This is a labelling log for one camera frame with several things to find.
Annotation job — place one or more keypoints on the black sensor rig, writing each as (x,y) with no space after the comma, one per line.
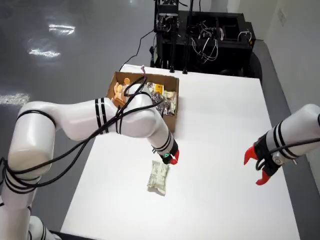
(167,15)

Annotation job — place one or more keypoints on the dark speckled cookie packet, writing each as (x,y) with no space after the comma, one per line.
(163,108)
(156,96)

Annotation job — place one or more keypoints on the green white snack packet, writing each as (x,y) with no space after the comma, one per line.
(157,177)
(169,95)
(173,105)

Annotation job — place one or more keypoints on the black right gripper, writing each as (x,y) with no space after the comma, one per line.
(265,155)

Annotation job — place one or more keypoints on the black tripod leg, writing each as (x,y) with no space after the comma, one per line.
(185,55)
(172,55)

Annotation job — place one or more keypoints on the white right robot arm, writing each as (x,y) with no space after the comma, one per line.
(300,130)

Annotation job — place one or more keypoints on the round orange cracker stack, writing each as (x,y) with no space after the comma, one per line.
(117,88)

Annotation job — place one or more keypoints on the pale brown snack packet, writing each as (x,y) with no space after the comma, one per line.
(150,86)

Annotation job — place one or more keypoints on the black equipment cart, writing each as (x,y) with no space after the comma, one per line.
(230,55)

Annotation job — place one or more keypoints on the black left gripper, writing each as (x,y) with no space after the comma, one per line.
(163,152)

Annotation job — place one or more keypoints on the yellow snack packet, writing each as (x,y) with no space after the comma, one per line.
(159,88)

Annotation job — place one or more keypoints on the black aluminium rail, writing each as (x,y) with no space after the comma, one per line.
(54,236)

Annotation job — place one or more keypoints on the cardboard box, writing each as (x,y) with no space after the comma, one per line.
(162,78)

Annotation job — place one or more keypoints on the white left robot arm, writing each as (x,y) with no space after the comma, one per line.
(75,117)

